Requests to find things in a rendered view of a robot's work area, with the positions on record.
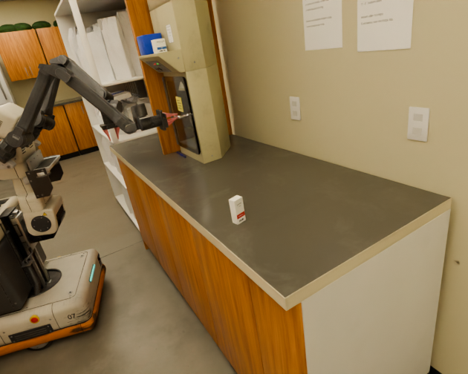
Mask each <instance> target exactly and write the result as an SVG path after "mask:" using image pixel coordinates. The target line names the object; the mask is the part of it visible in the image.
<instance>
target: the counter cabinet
mask: <svg viewBox="0 0 468 374"><path fill-rule="evenodd" d="M117 160H118V163H119V165H120V170H121V172H122V175H123V179H124V182H125V184H126V188H127V191H128V194H129V198H130V201H131V205H132V208H133V210H134V214H135V217H136V220H137V224H138V226H139V230H140V233H141V236H142V238H143V243H144V246H145V248H146V249H150V250H151V252H152V254H153V255H154V256H155V257H156V259H157V260H158V262H159V263H160V265H161V266H162V267H163V269H164V270H165V272H166V273H167V275H168V276H169V277H170V279H171V280H172V282H173V283H174V285H175V286H176V287H177V288H178V290H179V292H180V293H181V294H182V296H183V297H184V298H185V300H186V302H187V303H188V304H189V306H190V307H191V308H192V310H193V312H194V313H195V314H196V315H197V317H198V319H199V320H200V321H201V323H202V324H203V325H204V327H205V328H206V330H207V332H208V333H209V334H210V335H211V337H212V339H213V340H214V341H215V343H216V344H217V345H218V347H219V348H220V350H221V351H222V352H223V354H224V355H225V357H226V358H227V360H228V361H229V362H230V364H231V365H232V366H233V368H234V370H235V371H236V372H237V373H238V374H429V369H430V363H431V357H432V347H433V341H434V335H435V324H436V318H437V312H438V301H439V296H440V290H441V279H442V273H443V262H444V257H445V251H446V240H447V234H448V228H449V218H450V212H451V209H449V210H448V211H445V212H444V213H443V214H441V215H439V216H438V217H436V218H435V219H433V220H431V221H430V222H428V223H427V224H425V225H424V226H421V227H420V228H419V229H417V230H415V231H414V232H412V233H411V234H409V235H407V236H406V237H404V238H403V239H401V240H399V241H397V242H396V243H395V244H393V245H391V246H390V247H388V248H387V249H385V250H383V251H382V252H381V253H379V254H377V255H375V256H374V257H372V258H371V259H369V260H367V261H366V262H365V263H363V264H361V265H359V266H358V267H357V268H355V269H353V270H351V271H350V272H348V273H347V274H345V275H343V276H342V277H341V278H339V279H337V280H335V281H334V282H333V283H330V284H329V285H327V286H326V287H324V288H323V289H321V290H319V291H318V292H316V293H315V294H313V295H312V296H310V297H309V298H307V299H305V300H303V301H302V302H301V303H299V304H297V305H295V306H294V307H292V308H291V309H289V310H288V311H286V310H285V309H283V308H282V307H281V306H280V305H279V304H278V303H277V302H275V301H274V300H273V299H272V298H271V297H270V296H269V295H268V294H267V293H266V292H265V291H264V290H263V289H262V288H261V287H260V286H258V285H257V284H256V283H255V282H254V281H253V280H252V279H250V278H249V277H248V276H247V275H246V274H245V273H244V272H243V271H241V270H240V269H239V268H238V267H237V266H236V265H235V264H234V263H233V262H232V261H231V260H230V259H229V258H228V257H227V256H225V255H224V254H223V253H222V252H221V251H220V250H219V249H217V248H216V247H215V246H214V245H213V244H212V243H211V242H210V241H209V240H207V239H206V238H205V237H204V236H203V235H202V234H201V233H200V232H199V231H198V230H197V229H196V228H195V227H194V226H192V225H191V224H190V223H189V222H188V221H187V220H186V219H185V218H184V217H182V216H181V215H180V214H179V213H178V212H177V211H176V210H174V209H173V208H172V207H171V206H170V205H169V204H168V203H167V202H166V201H165V200H164V199H163V198H162V197H161V196H160V195H159V194H157V193H156V192H155V191H154V190H153V189H152V188H151V187H149V186H148V185H147V184H146V183H145V182H144V181H143V180H142V179H140V178H139V177H138V176H137V175H136V174H135V173H134V172H133V171H132V170H131V169H130V168H129V167H128V166H127V165H126V164H124V163H123V162H122V161H121V160H120V159H119V158H118V157H117Z"/></svg>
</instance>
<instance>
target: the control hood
mask: <svg viewBox="0 0 468 374"><path fill-rule="evenodd" d="M138 58H139V59H140V60H142V61H143V62H145V63H146V62H152V61H158V62H159V63H161V64H162V65H163V66H165V67H166V68H168V69H169V70H170V71H171V72H158V71H157V70H156V71H157V72H158V73H183V72H185V67H184V63H183V57H182V53H181V50H172V51H167V52H162V53H154V54H149V55H145V56H139V57H138ZM146 64H147V63H146ZM147 65H148V66H150V65H149V64H147ZM150 67H151V68H153V67H152V66H150ZM153 69H154V68H153ZM154 70H155V69H154Z"/></svg>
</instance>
